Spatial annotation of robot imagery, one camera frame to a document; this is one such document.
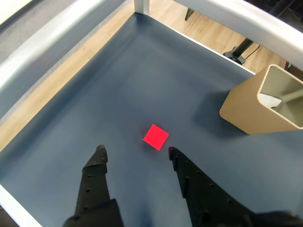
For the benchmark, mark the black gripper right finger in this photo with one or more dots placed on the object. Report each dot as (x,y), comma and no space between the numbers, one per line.
(203,194)

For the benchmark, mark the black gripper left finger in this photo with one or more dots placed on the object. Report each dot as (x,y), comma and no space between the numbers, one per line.
(92,184)

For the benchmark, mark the red cube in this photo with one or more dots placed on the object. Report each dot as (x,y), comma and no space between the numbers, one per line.
(155,137)

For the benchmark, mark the beige square box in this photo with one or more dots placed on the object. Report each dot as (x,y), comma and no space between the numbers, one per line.
(243,106)

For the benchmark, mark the grey-blue table mat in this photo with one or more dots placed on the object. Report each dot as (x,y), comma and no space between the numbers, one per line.
(142,82)

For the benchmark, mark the white crumpled paper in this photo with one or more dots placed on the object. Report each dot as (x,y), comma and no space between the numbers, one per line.
(270,100)

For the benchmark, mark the black tripod stand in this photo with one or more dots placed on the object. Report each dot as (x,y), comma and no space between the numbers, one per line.
(240,48)

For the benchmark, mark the silver metal table frame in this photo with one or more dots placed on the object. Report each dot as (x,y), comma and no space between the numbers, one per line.
(59,30)

